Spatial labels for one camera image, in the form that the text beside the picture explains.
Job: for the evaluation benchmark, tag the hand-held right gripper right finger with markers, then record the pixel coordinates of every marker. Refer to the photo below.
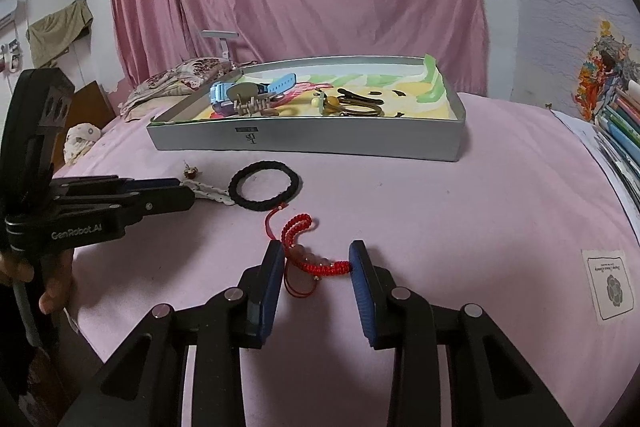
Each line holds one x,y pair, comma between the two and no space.
361,297

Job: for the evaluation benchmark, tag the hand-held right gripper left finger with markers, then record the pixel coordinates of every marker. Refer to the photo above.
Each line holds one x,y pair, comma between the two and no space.
270,289

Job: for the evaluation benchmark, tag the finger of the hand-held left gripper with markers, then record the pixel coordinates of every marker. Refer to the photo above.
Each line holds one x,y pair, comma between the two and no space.
150,206
120,185

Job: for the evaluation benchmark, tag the blue watch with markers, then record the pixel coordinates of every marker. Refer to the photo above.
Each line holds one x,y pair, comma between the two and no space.
222,97

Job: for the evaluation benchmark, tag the grey jewelry box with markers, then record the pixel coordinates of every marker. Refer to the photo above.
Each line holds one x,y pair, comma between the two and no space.
325,139

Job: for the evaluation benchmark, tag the person's left hand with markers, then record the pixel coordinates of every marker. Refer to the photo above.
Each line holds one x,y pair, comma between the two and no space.
57,282

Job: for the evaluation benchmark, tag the wooden headboard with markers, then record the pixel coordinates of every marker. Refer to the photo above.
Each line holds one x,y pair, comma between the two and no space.
87,107

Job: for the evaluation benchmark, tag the beige pillow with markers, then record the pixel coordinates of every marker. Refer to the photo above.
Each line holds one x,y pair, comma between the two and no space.
135,113

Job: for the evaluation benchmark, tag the olive hanging shirt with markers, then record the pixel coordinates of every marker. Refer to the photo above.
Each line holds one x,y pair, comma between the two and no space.
57,32

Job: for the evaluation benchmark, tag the white air conditioner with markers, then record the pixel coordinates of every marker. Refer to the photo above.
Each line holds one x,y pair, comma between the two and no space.
7,14

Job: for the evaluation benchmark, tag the pink bedsheet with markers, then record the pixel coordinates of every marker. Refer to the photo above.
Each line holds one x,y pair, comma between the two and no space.
450,217

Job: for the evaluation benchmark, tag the floral pillow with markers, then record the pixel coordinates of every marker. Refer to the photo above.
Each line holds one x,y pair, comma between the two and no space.
185,74

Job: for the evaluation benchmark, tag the beige hair claw clip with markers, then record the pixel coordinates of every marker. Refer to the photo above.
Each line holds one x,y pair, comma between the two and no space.
252,103

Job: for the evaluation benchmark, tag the cartoon printed cloth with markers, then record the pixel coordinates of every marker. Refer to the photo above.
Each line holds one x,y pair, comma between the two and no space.
425,99

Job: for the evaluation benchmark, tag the white fabric label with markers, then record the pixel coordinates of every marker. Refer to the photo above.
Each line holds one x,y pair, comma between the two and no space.
605,284

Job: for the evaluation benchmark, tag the pile of loose papers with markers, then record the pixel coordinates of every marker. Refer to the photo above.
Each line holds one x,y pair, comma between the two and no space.
595,152

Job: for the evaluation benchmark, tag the stack of books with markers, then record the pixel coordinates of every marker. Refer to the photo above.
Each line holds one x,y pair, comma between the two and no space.
622,127

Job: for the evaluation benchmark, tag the wall-mounted photo holder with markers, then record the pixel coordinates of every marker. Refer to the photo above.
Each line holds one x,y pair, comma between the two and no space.
11,56

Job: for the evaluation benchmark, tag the cartoon wall poster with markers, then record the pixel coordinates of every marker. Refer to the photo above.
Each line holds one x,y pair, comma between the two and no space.
602,67

